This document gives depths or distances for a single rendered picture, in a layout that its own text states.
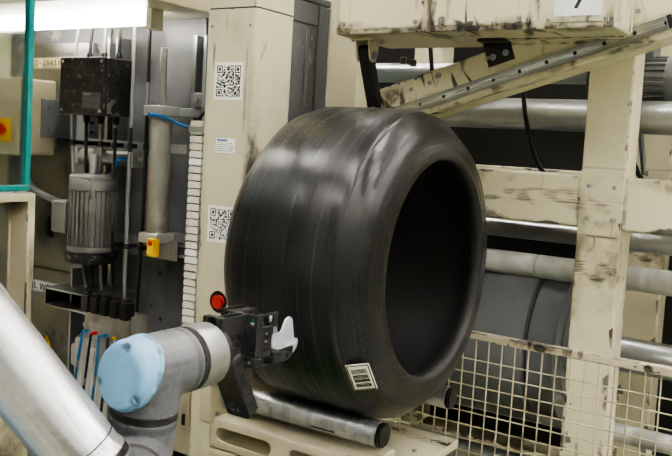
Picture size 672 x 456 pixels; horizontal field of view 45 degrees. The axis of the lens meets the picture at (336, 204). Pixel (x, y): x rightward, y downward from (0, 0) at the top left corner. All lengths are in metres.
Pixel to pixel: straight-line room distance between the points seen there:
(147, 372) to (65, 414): 0.13
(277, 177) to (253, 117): 0.27
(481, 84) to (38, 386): 1.18
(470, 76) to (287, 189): 0.62
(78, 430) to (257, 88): 0.87
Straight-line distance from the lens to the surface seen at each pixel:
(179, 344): 1.11
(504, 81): 1.80
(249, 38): 1.65
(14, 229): 1.73
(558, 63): 1.76
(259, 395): 1.58
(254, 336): 1.22
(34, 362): 0.97
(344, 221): 1.29
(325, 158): 1.37
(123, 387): 1.08
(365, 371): 1.35
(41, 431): 0.98
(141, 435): 1.11
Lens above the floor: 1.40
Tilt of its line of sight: 4 degrees down
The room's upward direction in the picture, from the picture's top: 3 degrees clockwise
